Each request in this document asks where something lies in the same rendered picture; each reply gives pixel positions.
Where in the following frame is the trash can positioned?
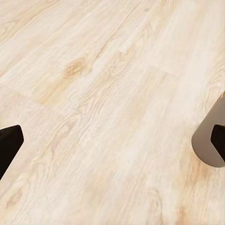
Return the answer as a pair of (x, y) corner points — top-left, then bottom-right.
(191, 90), (225, 168)

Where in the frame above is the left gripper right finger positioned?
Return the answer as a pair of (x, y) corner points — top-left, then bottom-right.
(210, 124), (225, 161)

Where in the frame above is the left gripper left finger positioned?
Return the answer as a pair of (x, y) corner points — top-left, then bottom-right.
(0, 125), (24, 180)

